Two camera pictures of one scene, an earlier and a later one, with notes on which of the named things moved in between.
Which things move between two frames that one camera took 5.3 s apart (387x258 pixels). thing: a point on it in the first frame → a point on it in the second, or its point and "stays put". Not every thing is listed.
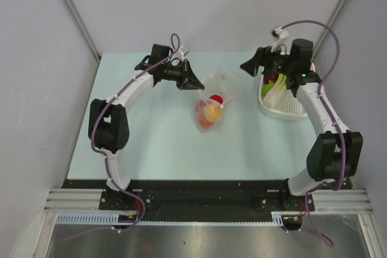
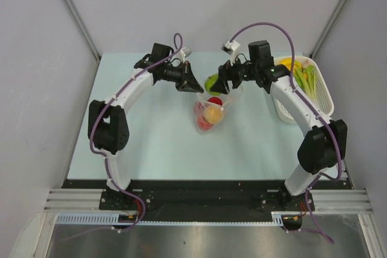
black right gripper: x=262 y=57 → x=227 y=72
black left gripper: x=188 y=81 stays put
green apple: x=265 y=88 → x=210 y=80
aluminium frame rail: x=326 y=200 stays put
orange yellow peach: x=213 y=112 stays put
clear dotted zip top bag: x=218 y=87 stays put
